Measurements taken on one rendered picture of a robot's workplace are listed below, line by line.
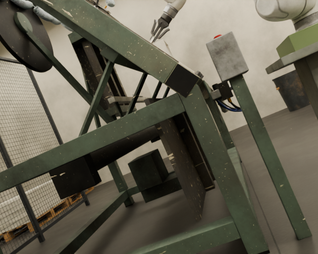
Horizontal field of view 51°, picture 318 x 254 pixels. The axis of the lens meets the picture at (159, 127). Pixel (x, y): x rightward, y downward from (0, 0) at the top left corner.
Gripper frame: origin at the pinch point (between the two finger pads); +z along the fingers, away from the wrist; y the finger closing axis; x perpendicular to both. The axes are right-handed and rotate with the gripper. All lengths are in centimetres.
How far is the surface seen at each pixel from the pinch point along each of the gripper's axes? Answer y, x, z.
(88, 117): -14, 77, 49
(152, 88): 47, -348, 62
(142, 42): -20, 87, 4
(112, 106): 17, -69, 69
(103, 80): -11, 77, 29
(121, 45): -13, 87, 10
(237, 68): -60, 87, -9
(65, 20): 22, 74, 16
